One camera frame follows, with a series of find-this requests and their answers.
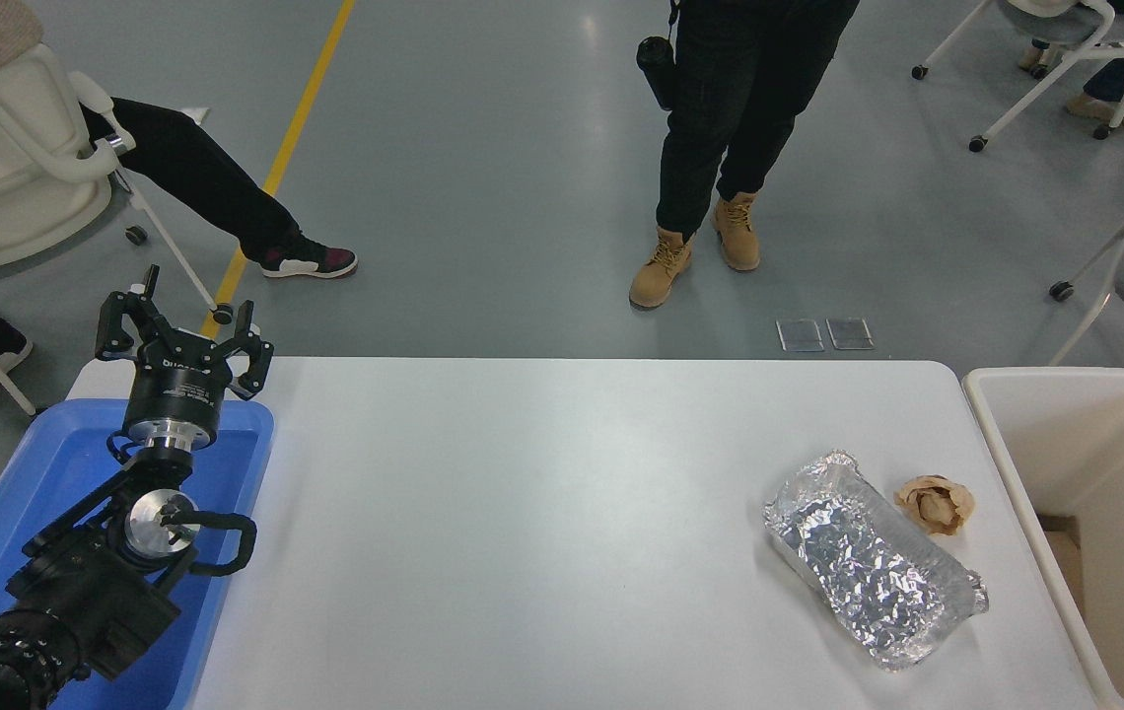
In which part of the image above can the brown cardboard piece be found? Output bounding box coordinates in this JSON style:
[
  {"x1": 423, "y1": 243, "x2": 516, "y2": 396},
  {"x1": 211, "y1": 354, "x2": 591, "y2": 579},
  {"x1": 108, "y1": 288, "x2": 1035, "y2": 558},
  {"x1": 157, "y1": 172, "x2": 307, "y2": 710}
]
[{"x1": 1040, "y1": 513, "x2": 1086, "y2": 617}]

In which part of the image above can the black tumbler with strap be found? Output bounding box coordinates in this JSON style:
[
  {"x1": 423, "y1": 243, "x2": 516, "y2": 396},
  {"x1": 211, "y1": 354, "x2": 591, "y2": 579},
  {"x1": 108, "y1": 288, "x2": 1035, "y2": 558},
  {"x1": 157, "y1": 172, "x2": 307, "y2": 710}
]
[{"x1": 636, "y1": 0, "x2": 679, "y2": 111}]

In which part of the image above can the blue plastic tray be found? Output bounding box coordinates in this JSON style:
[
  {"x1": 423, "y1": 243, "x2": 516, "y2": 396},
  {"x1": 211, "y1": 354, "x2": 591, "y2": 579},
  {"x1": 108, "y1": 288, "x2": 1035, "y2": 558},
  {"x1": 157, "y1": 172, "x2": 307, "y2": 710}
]
[{"x1": 0, "y1": 397, "x2": 275, "y2": 710}]

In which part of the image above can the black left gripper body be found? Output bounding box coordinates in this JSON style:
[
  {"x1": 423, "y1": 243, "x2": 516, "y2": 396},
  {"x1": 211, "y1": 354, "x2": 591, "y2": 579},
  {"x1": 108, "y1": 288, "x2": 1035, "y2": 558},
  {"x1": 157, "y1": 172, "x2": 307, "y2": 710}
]
[{"x1": 124, "y1": 330, "x2": 242, "y2": 429}]

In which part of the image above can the white office chair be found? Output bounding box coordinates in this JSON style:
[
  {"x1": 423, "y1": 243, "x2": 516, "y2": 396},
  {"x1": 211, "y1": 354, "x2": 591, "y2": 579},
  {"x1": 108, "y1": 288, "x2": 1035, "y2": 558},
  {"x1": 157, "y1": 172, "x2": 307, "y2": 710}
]
[{"x1": 0, "y1": 44, "x2": 234, "y2": 326}]

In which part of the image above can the crumpled tan paper ball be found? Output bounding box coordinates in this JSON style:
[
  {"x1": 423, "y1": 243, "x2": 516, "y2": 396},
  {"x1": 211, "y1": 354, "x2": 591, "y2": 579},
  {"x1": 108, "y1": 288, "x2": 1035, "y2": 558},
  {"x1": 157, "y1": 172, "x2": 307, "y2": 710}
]
[{"x1": 894, "y1": 475, "x2": 975, "y2": 537}]

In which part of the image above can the standing person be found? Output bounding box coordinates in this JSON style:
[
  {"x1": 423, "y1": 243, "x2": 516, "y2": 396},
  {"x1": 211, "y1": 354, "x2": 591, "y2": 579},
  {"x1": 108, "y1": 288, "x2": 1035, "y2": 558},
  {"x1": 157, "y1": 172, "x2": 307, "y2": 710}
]
[{"x1": 629, "y1": 0, "x2": 861, "y2": 310}]

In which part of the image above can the seated person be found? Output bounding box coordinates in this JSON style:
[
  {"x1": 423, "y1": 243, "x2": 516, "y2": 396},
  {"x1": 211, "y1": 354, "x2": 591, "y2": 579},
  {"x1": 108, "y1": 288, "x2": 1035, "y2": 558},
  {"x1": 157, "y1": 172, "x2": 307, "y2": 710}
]
[{"x1": 0, "y1": 0, "x2": 359, "y2": 425}]

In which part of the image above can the foil plate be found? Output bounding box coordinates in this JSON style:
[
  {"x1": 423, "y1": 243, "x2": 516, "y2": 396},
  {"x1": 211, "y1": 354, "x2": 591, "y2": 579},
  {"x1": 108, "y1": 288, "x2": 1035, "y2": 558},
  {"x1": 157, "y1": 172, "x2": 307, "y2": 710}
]
[{"x1": 764, "y1": 450, "x2": 990, "y2": 673}]

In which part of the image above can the large pale bin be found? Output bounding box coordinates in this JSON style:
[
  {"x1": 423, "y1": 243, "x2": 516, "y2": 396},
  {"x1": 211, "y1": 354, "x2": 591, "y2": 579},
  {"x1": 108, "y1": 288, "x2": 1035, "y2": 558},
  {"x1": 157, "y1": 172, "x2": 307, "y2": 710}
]
[{"x1": 961, "y1": 367, "x2": 1124, "y2": 710}]

